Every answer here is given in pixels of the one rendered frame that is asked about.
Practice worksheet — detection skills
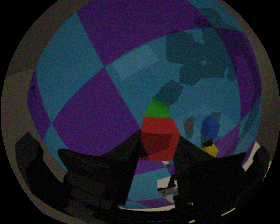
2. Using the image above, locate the blue cube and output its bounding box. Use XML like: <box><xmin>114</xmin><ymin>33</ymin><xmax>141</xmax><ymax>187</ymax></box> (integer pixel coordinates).
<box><xmin>200</xmin><ymin>119</ymin><xmax>220</xmax><ymax>139</ymax></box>

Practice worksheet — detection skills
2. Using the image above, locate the red block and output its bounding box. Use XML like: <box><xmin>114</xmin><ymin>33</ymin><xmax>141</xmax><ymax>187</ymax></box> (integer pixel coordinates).
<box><xmin>140</xmin><ymin>116</ymin><xmax>180</xmax><ymax>162</ymax></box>

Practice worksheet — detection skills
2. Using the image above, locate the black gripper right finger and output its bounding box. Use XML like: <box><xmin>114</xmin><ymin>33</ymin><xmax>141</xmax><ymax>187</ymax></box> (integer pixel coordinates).
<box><xmin>172</xmin><ymin>134</ymin><xmax>246</xmax><ymax>206</ymax></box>

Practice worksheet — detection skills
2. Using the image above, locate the yellow block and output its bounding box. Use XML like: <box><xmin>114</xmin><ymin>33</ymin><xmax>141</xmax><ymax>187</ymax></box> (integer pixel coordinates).
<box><xmin>201</xmin><ymin>143</ymin><xmax>219</xmax><ymax>157</ymax></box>

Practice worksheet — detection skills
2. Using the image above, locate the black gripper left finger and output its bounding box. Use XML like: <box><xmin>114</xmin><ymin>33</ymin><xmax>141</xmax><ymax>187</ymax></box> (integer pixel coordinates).
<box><xmin>57</xmin><ymin>129</ymin><xmax>141</xmax><ymax>206</ymax></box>

